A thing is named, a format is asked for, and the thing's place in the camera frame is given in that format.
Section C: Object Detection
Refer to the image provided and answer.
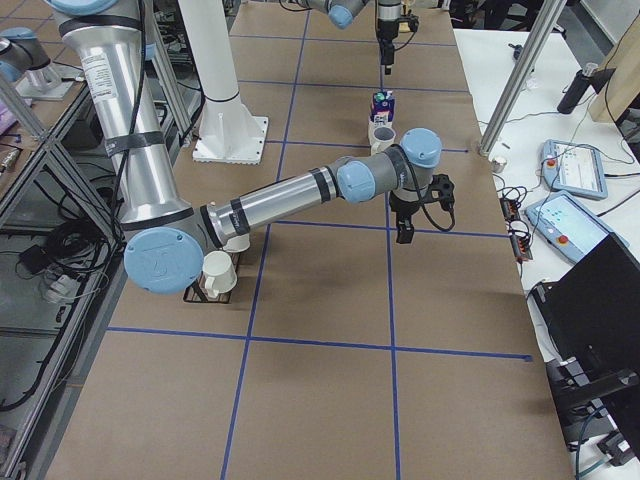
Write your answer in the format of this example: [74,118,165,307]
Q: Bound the teach pendant near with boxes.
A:
[525,191,614,264]

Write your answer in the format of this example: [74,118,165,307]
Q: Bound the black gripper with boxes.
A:
[389,192,424,244]
[376,15,400,75]

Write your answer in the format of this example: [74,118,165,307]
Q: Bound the white mug with handle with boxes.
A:
[202,250,237,298]

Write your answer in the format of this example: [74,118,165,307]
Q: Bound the blue milk carton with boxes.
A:
[369,90,395,126]

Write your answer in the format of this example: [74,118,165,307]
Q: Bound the teach pendant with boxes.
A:
[541,139,608,200]
[525,191,614,264]

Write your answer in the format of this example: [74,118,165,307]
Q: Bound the black bottle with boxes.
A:
[556,62,598,114]

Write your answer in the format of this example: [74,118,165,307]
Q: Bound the black laptop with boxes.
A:
[532,234,639,432]

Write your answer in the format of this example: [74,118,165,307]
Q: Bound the white ribbed cup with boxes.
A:
[369,125,396,155]
[223,234,250,253]

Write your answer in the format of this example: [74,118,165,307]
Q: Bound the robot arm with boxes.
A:
[280,0,420,76]
[51,1,454,294]

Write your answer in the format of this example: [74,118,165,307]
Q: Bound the teach pendant far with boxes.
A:
[541,139,608,200]

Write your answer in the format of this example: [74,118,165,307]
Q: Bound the black power strip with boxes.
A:
[499,197,533,263]

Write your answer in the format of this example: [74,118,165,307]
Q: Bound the black wire cup rack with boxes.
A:
[182,250,242,304]

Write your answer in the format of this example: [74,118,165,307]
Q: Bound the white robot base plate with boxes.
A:
[179,0,269,165]

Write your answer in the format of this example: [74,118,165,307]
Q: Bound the black box under table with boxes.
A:
[62,109,104,149]

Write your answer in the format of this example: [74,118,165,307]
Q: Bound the white ribbed cup on rack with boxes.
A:
[223,234,250,253]

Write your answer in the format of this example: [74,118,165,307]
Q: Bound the aluminium frame post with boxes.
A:
[478,0,567,157]

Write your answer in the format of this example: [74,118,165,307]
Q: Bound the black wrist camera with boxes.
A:
[429,174,455,211]
[399,14,419,33]

